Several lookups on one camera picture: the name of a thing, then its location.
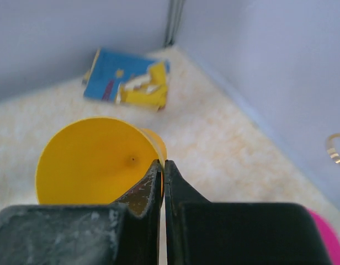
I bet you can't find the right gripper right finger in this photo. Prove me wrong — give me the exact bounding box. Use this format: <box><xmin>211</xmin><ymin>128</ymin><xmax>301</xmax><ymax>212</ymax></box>
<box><xmin>164</xmin><ymin>160</ymin><xmax>332</xmax><ymax>264</ymax></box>

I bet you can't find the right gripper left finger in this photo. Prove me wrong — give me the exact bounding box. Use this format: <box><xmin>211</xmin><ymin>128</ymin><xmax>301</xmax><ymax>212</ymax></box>
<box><xmin>0</xmin><ymin>160</ymin><xmax>161</xmax><ymax>264</ymax></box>

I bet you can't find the orange wine glass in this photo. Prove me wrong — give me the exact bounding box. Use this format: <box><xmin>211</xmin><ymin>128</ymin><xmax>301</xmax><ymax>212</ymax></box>
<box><xmin>35</xmin><ymin>116</ymin><xmax>167</xmax><ymax>204</ymax></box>

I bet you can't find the pink wine glass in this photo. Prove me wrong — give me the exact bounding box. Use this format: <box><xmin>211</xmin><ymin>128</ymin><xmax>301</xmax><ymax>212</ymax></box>
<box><xmin>308</xmin><ymin>209</ymin><xmax>340</xmax><ymax>265</ymax></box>

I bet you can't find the gold wine glass rack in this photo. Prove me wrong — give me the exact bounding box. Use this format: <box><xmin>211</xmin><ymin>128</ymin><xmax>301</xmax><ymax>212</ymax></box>
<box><xmin>326</xmin><ymin>133</ymin><xmax>340</xmax><ymax>166</ymax></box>

